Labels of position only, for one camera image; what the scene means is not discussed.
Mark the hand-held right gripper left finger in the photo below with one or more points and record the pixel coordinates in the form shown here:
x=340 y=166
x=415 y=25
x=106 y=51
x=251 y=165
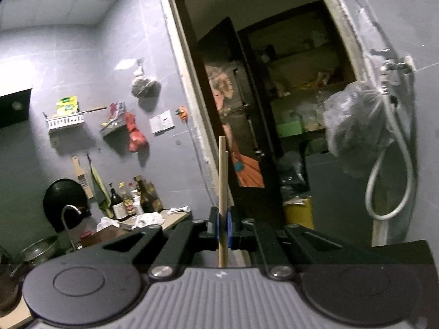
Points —
x=216 y=229

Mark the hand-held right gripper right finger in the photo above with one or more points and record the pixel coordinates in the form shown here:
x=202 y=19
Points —
x=231 y=229

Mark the wooden chopstick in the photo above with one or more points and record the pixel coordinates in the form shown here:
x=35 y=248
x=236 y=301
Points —
x=223 y=178

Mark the beige kitchen counter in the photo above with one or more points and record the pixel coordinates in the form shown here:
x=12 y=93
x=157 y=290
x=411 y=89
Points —
x=175 y=220

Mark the white tube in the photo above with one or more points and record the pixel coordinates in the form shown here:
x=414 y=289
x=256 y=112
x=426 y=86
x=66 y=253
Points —
x=178 y=210

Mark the orange printed poster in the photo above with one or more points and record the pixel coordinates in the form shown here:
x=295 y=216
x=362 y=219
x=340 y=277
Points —
x=247 y=174

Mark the yellow bin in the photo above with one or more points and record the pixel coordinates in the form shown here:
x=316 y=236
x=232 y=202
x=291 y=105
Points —
x=301 y=216

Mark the dark plastic bag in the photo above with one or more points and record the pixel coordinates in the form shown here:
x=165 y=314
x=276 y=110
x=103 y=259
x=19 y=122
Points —
x=291 y=174

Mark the row of condiment bottles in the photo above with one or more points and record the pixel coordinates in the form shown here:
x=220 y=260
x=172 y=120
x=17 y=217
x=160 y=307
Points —
x=118 y=205

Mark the black table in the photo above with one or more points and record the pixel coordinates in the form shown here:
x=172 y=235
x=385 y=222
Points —
x=336 y=198

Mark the wooden cutting board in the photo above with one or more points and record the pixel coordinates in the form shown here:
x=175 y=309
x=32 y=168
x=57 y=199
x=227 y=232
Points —
x=103 y=236

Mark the green box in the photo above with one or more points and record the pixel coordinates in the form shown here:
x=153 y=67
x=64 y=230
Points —
x=289 y=129

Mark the green cloth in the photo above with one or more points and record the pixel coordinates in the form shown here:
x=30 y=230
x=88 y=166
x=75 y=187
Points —
x=99 y=192

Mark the wooden grater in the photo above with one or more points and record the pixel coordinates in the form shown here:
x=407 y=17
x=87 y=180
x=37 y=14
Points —
x=80 y=178

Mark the metal faucet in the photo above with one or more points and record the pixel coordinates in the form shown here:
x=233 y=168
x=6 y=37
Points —
x=63 y=222

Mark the red packets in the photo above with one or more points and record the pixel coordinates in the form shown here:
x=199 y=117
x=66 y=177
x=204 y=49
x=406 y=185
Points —
x=116 y=109

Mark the clear plastic bag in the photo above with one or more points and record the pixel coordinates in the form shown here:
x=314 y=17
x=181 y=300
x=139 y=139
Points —
x=353 y=126

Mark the hanging grey bag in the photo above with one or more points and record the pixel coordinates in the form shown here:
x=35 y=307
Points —
x=144 y=87

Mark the black wok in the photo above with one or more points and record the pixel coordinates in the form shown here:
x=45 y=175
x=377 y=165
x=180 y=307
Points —
x=58 y=198

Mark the wooden stick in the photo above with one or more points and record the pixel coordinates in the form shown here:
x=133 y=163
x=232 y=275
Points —
x=92 y=109

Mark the metal bowl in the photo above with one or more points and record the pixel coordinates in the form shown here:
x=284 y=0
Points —
x=37 y=250

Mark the storage shelf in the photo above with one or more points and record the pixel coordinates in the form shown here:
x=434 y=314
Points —
x=291 y=58

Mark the yellow green packet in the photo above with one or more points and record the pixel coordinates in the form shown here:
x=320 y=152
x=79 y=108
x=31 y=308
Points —
x=67 y=106

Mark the black range hood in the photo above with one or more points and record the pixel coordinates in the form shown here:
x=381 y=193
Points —
x=13 y=109

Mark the white wall switch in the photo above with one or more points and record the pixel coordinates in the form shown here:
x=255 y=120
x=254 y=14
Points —
x=161 y=122

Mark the orange wall hook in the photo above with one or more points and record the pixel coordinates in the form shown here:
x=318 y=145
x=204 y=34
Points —
x=182 y=113

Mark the grey wall rack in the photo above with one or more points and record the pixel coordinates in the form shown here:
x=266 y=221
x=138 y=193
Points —
x=113 y=131

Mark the white door frame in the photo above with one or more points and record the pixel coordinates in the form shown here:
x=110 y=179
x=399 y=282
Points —
x=187 y=75

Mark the white wall rack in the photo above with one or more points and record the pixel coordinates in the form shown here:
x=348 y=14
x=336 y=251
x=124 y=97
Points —
x=65 y=121

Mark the metal wall tap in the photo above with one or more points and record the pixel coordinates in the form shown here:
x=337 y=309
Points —
x=394 y=67

